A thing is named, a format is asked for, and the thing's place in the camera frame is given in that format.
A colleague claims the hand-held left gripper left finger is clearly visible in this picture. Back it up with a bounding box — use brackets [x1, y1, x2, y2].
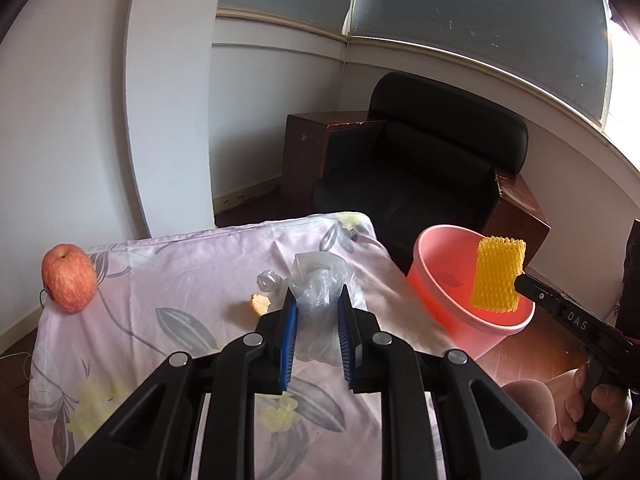
[56, 287, 301, 480]

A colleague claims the yellow foam fruit net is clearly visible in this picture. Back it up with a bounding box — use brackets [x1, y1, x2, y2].
[469, 233, 527, 314]

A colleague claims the pink plastic bucket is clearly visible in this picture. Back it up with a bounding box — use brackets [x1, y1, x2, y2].
[405, 225, 536, 362]

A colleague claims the person's right hand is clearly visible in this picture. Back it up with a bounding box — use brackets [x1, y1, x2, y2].
[550, 364, 637, 461]

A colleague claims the floral pink cloth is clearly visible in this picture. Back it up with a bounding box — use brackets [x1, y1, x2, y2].
[28, 211, 451, 480]

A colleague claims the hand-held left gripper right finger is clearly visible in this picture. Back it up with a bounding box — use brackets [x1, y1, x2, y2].
[336, 284, 583, 480]

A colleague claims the person's leg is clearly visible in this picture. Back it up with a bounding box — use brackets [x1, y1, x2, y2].
[500, 379, 563, 445]

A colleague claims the small clear plastic scrap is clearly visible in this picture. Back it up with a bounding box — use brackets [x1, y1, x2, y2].
[256, 269, 282, 294]

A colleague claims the clear plastic bag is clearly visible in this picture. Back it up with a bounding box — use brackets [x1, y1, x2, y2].
[289, 252, 368, 363]

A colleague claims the red apple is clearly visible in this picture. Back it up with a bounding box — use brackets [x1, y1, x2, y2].
[41, 243, 98, 315]

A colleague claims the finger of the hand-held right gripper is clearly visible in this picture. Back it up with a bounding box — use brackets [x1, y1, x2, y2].
[514, 271, 568, 322]

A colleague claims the black leather armchair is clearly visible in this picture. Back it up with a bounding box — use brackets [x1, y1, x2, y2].
[310, 71, 530, 262]

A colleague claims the brown wooden side cabinet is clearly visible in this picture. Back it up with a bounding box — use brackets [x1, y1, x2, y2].
[282, 109, 382, 207]
[482, 167, 551, 277]

